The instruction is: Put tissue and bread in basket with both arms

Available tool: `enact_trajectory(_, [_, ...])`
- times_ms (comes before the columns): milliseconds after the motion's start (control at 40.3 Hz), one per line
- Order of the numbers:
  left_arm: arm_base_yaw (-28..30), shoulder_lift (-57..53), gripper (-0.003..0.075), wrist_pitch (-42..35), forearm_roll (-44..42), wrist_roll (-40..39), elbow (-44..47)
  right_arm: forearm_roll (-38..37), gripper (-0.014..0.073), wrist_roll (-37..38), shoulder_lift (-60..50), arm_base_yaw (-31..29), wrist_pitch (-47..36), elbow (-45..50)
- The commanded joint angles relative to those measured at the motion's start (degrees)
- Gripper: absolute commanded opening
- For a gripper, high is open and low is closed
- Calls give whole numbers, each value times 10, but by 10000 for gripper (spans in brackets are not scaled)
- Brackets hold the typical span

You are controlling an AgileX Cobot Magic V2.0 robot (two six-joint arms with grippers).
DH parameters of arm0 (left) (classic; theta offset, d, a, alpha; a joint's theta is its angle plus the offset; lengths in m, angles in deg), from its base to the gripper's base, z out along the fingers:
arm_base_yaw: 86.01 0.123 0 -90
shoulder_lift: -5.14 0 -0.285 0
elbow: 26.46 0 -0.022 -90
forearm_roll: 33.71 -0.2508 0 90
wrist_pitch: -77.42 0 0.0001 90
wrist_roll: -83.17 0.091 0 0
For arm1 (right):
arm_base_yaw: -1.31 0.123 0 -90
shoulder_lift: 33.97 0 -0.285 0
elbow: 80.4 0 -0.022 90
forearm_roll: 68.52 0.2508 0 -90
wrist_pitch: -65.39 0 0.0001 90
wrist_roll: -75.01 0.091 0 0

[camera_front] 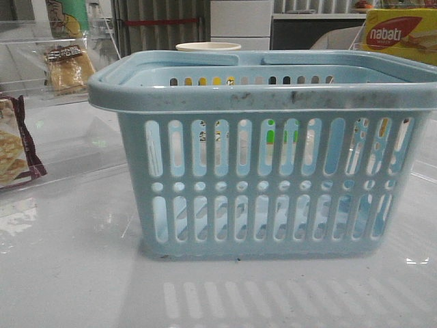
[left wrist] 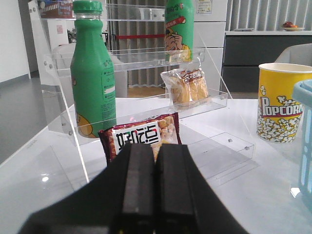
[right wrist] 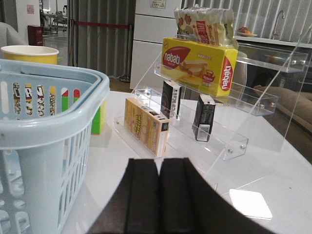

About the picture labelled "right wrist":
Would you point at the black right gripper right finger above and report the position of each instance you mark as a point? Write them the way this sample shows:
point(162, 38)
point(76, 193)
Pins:
point(189, 205)

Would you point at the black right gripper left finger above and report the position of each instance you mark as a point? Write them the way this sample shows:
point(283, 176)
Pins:
point(133, 208)

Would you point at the black tissue pack front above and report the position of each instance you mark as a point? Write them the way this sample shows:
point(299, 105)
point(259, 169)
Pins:
point(204, 116)

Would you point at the black tissue pack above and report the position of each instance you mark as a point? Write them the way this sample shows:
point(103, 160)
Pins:
point(170, 99)
point(204, 116)

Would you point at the black tissue pack rear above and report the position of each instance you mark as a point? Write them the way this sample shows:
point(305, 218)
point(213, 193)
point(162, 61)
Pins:
point(170, 99)

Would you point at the light blue plastic basket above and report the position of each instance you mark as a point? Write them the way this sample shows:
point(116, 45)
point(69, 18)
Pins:
point(46, 114)

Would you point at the beige snack box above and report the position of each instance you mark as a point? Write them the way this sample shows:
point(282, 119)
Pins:
point(148, 126)

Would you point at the yellow green puzzle cube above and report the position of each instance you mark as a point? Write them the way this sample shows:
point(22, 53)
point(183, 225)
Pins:
point(99, 119)

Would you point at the clear acrylic display shelf right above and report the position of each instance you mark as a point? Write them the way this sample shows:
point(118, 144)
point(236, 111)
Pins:
point(249, 159)

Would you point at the yellow nabati wafer box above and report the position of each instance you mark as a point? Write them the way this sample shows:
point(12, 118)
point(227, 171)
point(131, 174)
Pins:
point(206, 68)

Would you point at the yellow paper cup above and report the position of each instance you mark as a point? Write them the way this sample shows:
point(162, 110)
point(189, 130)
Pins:
point(40, 54)

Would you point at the yellow snack bag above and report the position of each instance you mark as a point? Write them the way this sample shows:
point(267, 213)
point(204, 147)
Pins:
point(206, 25)

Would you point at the fruit plate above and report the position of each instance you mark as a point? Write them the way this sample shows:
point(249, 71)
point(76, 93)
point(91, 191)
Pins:
point(245, 32)

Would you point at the white cabinet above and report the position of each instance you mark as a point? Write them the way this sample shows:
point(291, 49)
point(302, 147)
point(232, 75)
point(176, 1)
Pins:
point(154, 21)

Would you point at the red trash bin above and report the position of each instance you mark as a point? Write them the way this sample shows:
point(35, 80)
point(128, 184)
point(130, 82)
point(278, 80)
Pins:
point(35, 35)

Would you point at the red barrier belt post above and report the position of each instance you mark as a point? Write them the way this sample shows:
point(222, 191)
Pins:
point(105, 47)

